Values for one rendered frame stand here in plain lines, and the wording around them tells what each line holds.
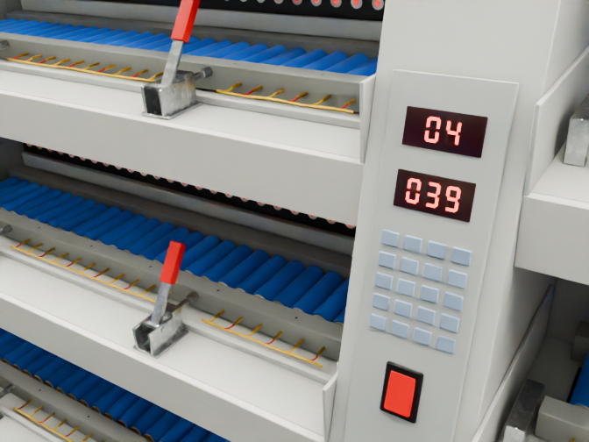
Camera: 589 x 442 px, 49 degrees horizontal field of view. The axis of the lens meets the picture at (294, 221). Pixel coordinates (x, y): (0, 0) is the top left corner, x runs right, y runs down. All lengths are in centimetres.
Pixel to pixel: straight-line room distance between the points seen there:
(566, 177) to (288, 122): 19
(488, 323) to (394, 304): 6
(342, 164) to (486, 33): 11
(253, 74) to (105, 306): 26
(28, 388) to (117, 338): 26
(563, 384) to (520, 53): 27
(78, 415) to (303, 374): 33
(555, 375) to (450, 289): 18
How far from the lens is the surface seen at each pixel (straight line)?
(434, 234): 37
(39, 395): 81
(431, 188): 37
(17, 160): 96
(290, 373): 52
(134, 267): 63
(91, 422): 75
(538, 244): 37
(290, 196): 43
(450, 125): 36
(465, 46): 37
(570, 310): 58
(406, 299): 39
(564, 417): 47
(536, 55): 36
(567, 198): 36
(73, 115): 56
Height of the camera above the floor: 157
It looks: 15 degrees down
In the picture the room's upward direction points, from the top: 6 degrees clockwise
